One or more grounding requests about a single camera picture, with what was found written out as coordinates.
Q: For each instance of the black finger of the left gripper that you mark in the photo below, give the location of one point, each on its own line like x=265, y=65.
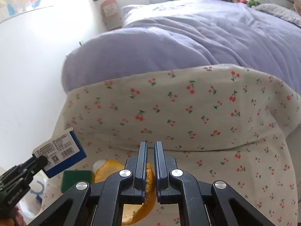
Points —
x=33, y=165

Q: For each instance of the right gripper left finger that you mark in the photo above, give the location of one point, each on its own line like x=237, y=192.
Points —
x=138, y=171

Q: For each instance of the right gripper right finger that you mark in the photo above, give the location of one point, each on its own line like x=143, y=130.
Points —
x=166, y=194

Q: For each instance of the blue white medicine box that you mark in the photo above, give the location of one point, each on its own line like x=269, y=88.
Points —
x=62, y=152

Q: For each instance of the orange peel piece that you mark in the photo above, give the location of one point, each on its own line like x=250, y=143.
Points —
x=131, y=213

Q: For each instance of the white plastic trash bin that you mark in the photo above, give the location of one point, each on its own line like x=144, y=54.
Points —
x=31, y=204

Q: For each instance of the person's left hand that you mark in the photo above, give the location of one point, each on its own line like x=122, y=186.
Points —
x=17, y=220

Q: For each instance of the green yellow sponge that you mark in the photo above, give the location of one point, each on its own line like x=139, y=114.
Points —
x=71, y=177

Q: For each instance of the cherry print bed sheet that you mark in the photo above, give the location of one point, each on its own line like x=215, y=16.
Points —
x=219, y=123

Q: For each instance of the purple duvet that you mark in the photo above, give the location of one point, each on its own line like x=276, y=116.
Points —
x=185, y=34

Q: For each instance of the pink small stool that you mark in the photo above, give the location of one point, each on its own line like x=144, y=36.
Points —
x=111, y=15

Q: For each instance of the grey pillow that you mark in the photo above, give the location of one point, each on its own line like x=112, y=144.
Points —
x=283, y=9

